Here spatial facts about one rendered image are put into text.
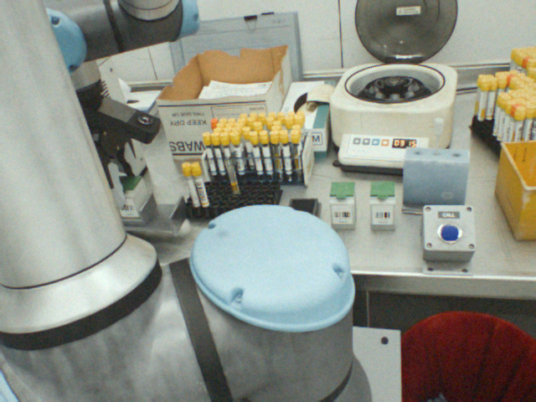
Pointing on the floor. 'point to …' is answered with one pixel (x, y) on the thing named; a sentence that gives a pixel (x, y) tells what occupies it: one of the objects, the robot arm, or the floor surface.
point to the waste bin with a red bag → (467, 359)
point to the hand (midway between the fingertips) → (130, 193)
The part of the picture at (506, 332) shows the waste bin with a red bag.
